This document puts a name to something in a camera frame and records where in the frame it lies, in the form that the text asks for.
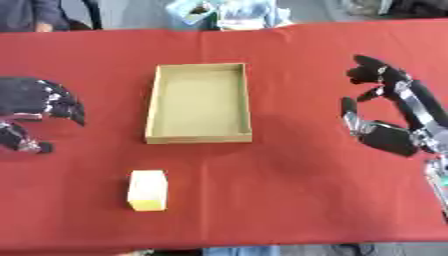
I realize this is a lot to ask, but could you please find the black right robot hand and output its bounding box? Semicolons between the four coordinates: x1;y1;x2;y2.
339;54;448;158

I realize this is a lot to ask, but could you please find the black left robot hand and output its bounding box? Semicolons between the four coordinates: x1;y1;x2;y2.
0;76;88;155

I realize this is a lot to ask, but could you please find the tan cardboard box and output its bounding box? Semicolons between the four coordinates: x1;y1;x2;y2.
143;62;254;145

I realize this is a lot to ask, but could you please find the person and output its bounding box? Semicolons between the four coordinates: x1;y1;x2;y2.
0;0;104;33

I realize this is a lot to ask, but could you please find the yellow rectangular block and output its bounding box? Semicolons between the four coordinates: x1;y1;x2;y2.
126;169;170;212

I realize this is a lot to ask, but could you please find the pale blue plastic bag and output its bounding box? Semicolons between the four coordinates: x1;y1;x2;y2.
164;0;296;32

